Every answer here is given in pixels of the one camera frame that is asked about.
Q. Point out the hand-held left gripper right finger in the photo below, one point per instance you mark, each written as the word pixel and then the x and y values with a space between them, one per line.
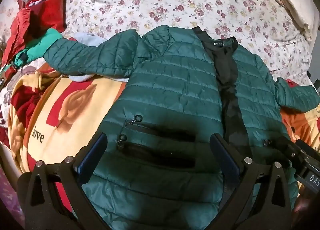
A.
pixel 227 158

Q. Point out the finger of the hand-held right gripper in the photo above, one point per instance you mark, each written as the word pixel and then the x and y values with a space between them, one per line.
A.
pixel 287 146

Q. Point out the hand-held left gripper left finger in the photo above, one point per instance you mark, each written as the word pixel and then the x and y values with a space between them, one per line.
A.
pixel 90 156

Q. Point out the dark green puffer jacket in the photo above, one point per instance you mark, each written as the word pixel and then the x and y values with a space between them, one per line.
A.
pixel 170 87

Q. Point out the person's right forearm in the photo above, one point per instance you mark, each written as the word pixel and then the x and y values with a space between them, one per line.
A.
pixel 308 207

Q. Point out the yellow and red printed blanket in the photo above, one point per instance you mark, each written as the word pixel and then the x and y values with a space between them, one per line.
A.
pixel 72 110

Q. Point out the purple floral cloth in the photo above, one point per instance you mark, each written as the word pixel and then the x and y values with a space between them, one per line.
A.
pixel 8 195

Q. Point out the light blue knitted cloth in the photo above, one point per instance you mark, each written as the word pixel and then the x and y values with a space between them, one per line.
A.
pixel 83 37

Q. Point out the teal green garment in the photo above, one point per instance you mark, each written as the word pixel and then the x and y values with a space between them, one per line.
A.
pixel 43 42

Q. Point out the beige quilt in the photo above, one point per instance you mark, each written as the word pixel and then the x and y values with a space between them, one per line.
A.
pixel 296 12

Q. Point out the red garment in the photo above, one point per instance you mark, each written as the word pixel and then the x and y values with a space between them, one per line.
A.
pixel 42 10

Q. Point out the floral bed sheet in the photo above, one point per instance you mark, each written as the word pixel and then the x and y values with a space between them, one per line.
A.
pixel 180 2

